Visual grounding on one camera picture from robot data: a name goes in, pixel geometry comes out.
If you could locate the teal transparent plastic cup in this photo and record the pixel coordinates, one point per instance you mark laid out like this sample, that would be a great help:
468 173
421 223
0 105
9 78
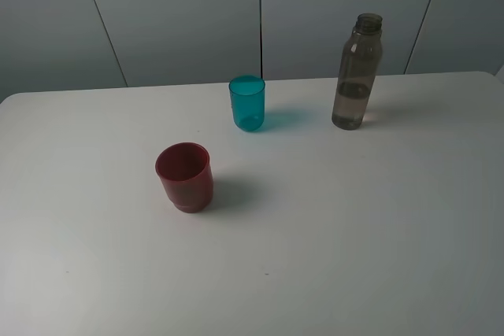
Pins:
247 94

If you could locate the red plastic cup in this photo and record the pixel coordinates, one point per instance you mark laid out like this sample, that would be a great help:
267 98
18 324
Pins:
185 173

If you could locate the smoky transparent plastic bottle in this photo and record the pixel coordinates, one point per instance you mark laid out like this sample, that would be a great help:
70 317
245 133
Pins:
360 61

